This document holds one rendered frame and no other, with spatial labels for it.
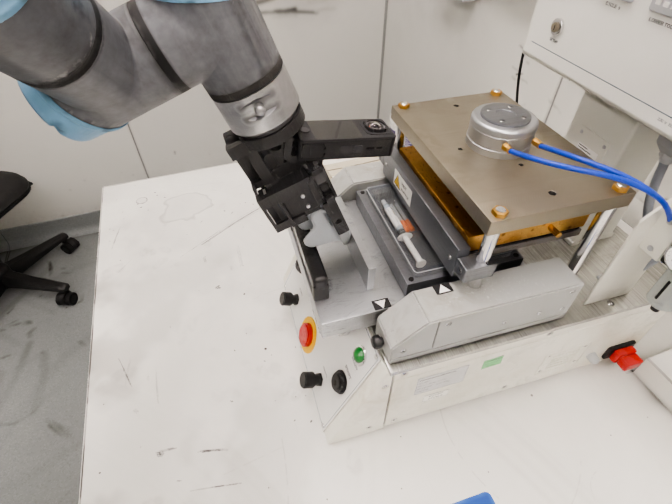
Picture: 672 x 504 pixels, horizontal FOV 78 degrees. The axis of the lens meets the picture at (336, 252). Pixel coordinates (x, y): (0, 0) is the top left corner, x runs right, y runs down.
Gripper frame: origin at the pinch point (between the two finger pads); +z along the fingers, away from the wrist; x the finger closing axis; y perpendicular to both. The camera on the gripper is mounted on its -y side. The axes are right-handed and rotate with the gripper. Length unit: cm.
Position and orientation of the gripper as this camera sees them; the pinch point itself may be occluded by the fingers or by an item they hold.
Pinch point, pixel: (347, 233)
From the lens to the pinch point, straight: 56.0
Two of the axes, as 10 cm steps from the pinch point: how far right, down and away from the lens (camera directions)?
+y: -9.0, 4.3, 0.5
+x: 2.8, 6.8, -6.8
